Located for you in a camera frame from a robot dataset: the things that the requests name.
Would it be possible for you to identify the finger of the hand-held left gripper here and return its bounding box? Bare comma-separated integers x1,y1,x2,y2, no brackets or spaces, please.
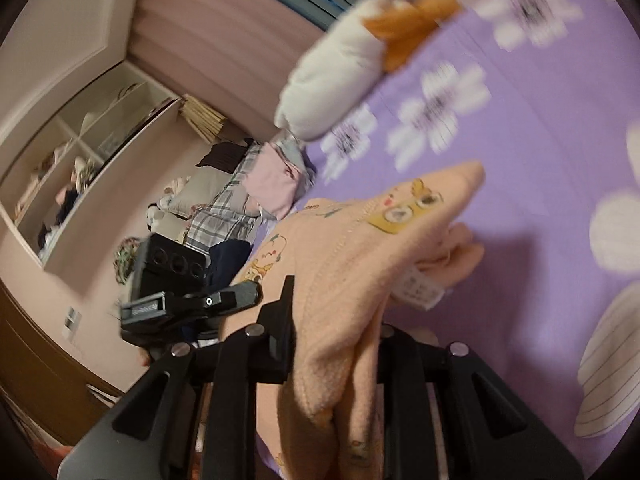
219,280,264,314

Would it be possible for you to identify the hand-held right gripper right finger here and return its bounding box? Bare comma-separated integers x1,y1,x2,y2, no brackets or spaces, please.
377,325,583,480

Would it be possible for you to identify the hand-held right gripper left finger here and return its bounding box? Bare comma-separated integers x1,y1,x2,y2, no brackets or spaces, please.
57,275,296,480

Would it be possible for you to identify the orange printed small garment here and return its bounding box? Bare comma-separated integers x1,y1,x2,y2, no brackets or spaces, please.
217,160,486,480

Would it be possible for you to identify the dark navy cloth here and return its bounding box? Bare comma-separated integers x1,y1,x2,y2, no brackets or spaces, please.
205,239,252,291

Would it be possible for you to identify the green floral cloth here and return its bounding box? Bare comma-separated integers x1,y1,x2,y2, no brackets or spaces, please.
113,236,145,287

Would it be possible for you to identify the grey plaid shirt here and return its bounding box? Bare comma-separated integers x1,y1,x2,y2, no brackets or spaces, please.
182,142,266,256

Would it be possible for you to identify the beige pillow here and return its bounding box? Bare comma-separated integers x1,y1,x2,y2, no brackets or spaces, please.
166,164,236,219

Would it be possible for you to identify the pink cloth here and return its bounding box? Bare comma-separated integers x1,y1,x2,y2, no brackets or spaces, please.
244,142,306,220

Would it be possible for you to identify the dark brown cloth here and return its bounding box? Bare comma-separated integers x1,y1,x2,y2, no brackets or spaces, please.
195,140,251,171

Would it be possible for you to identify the grey blue cloth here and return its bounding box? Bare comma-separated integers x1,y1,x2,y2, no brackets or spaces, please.
276,131,318,197

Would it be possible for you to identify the brown wooden furniture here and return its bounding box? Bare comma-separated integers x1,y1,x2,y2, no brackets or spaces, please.
0,280,128,453

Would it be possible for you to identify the white open shelf unit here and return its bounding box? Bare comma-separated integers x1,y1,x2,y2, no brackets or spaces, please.
0,60,182,268

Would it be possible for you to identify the tan ribbed bundle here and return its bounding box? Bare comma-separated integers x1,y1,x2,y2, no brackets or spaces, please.
177,94,229,144

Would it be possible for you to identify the white and orange plush toy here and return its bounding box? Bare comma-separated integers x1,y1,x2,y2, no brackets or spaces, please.
274,0,463,142

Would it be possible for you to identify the pinkish brown curtain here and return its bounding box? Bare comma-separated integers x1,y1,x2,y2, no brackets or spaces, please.
125,0,361,156

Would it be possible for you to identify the purple floral bed sheet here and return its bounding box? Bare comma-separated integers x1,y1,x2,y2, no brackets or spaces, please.
250,0,640,480

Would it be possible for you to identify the white wall socket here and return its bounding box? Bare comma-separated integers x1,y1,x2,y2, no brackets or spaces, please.
61,306,84,345

